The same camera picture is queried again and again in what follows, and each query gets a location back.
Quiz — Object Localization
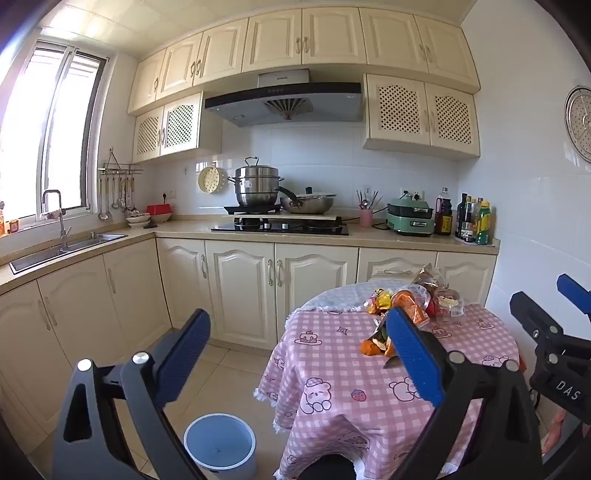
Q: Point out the steel steamer pot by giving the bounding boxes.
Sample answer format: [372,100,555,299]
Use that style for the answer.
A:
[227,157,284,207]

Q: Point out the grey range hood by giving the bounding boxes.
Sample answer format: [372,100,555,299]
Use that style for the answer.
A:
[203,68,365,127]

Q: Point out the green electric cooker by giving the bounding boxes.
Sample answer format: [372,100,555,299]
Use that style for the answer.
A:
[385,193,435,237]

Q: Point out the orange peel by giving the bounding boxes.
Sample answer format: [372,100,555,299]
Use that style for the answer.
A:
[361,323,398,358]

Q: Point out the large soy sauce bottle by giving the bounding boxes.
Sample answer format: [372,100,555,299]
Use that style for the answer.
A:
[434,187,454,236]

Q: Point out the cream bottle tray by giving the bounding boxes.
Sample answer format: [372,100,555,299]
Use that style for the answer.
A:
[453,234,498,248]

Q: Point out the black gas stove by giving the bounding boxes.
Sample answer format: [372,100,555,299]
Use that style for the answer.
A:
[211,216,350,236]

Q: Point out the round metal steamer rack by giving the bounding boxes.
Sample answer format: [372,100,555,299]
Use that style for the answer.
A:
[564,85,591,163]

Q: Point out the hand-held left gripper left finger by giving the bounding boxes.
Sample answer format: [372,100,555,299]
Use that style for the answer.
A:
[53,308,212,480]

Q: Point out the pale blue waste bin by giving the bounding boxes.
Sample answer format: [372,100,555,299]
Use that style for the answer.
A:
[184,413,257,480]

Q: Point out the pink checkered tablecloth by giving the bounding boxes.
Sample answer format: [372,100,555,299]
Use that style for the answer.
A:
[253,282,527,480]

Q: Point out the row of hanging utensils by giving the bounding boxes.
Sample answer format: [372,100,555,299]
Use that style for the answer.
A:
[98,173,140,221]

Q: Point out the wok with glass lid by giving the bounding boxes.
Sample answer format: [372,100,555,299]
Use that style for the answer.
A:
[276,186,338,214]

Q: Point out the orange snack bag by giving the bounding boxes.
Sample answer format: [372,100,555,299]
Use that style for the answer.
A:
[392,288,431,329]

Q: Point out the white fringed cloth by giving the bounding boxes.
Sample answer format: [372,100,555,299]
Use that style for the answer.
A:
[286,276,444,326]

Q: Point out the cream perforated steamer plate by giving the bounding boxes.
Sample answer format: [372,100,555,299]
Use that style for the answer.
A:
[198,162,228,195]

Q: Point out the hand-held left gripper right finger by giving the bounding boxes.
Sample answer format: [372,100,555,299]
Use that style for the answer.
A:
[385,307,543,480]

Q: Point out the bundle of chopsticks and spoons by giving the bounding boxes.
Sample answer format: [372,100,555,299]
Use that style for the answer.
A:
[355,188,383,211]

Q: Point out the steel kitchen faucet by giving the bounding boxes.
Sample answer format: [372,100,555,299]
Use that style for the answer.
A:
[41,189,72,250]

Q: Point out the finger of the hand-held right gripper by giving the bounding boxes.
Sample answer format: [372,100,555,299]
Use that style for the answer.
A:
[556,274,591,315]
[510,291,568,344]

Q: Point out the sliding window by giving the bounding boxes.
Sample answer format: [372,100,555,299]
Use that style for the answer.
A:
[0,39,109,229]

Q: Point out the red and yellow candy wrapper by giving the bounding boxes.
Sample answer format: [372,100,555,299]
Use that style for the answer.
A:
[367,288,393,315]

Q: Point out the gold foil wrapper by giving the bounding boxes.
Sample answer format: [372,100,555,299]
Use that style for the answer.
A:
[412,263,450,297]

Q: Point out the steel kitchen sink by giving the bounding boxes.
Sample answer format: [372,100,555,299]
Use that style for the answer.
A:
[9,232,129,273]

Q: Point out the red snack package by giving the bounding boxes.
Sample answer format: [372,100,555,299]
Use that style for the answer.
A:
[425,288,465,320]

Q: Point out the cream upper wall cabinets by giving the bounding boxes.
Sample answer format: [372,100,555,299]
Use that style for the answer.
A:
[127,7,481,116]

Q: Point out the green bottle with yellow cap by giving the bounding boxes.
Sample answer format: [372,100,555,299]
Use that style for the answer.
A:
[476,200,491,245]

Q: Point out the metal wall utensil rack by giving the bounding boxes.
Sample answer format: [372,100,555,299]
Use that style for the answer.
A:
[98,148,144,177]

